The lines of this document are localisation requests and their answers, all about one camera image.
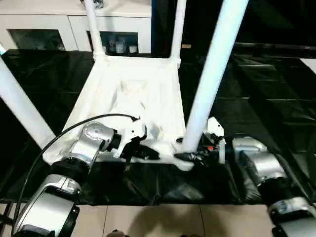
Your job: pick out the white plastic table leg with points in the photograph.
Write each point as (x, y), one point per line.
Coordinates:
(22, 103)
(95, 32)
(214, 61)
(179, 29)

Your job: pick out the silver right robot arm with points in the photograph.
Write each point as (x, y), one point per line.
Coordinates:
(266, 163)

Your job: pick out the black glossy mat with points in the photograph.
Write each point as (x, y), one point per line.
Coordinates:
(259, 98)

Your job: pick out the dark brown round object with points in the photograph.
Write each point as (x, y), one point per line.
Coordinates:
(118, 233)

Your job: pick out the small yellow label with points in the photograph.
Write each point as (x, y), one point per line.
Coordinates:
(186, 46)

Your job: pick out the small white jar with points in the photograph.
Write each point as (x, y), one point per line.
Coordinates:
(133, 49)

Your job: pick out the black horizontal bar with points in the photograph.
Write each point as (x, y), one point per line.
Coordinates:
(271, 47)

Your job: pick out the black backdrop cloth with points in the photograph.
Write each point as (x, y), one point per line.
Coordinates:
(271, 19)

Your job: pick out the dark object on cabinet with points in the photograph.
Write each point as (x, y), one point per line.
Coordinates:
(100, 3)

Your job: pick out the white glass-door cabinet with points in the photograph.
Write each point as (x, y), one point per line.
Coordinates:
(49, 22)

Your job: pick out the pale blue white pole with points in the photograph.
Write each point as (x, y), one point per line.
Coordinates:
(2, 49)

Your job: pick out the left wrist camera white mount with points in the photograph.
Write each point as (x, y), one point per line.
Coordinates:
(133, 128)

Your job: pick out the black metal table frame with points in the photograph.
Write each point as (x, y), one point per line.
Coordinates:
(6, 212)

